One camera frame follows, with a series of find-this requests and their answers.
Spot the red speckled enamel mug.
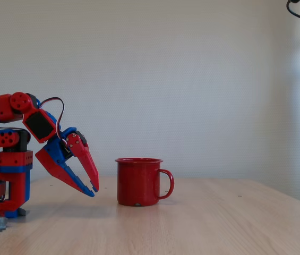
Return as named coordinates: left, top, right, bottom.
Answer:
left=114, top=157, right=175, bottom=207

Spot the red white black servo cable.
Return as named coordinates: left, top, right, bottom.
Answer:
left=39, top=97, right=65, bottom=143

